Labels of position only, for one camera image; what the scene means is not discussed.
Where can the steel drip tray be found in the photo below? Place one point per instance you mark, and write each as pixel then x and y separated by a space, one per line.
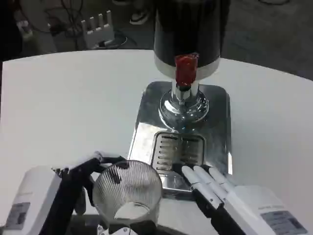
pixel 215 137

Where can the clear ribbed glass cup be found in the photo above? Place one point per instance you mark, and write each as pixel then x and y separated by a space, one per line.
pixel 127 186

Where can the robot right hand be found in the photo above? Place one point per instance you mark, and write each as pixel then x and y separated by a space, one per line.
pixel 249 203

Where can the white slotted rack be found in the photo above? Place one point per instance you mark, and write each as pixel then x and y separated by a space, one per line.
pixel 97 31

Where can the black drink dispenser chrome pedestal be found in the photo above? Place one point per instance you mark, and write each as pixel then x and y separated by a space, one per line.
pixel 188 31

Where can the person's shoe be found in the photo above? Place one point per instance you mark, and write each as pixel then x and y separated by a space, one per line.
pixel 139 17

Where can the slotted steel tray grid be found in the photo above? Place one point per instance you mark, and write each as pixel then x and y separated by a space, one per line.
pixel 178 151

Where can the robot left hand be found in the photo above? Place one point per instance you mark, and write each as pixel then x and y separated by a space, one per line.
pixel 36 191

